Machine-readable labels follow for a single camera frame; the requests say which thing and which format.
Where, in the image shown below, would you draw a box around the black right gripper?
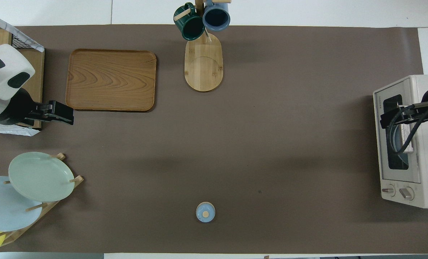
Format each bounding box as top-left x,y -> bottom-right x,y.
379,101 -> 428,129

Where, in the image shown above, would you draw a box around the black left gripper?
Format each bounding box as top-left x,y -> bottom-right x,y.
24,101 -> 75,127

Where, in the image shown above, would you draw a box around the beige toaster oven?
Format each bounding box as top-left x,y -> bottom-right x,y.
373,75 -> 428,208

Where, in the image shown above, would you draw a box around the white patterned cloth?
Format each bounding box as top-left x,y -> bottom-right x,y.
0,9 -> 45,136

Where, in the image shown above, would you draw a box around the rectangular wooden tray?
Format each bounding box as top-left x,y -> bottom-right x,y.
66,49 -> 157,112

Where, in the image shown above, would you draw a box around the pale green plate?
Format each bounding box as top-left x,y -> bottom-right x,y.
8,152 -> 75,202

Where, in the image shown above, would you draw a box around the wooden plate rack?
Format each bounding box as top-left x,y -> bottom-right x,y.
0,153 -> 84,247

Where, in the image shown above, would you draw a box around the light blue racked plate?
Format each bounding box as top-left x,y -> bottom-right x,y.
0,176 -> 43,232

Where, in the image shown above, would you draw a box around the brown table mat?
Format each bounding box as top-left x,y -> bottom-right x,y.
0,24 -> 428,254

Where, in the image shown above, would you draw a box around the wooden mug tree stand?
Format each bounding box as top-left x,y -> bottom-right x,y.
174,0 -> 232,92

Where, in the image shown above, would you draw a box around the dark green mug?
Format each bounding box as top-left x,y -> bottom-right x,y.
174,3 -> 205,41

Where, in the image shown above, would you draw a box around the blue mug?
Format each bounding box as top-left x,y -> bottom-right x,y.
203,0 -> 231,31

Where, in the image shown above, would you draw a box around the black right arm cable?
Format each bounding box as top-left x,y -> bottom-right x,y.
388,104 -> 428,156

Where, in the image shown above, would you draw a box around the black wire basket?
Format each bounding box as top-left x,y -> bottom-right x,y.
0,14 -> 44,53

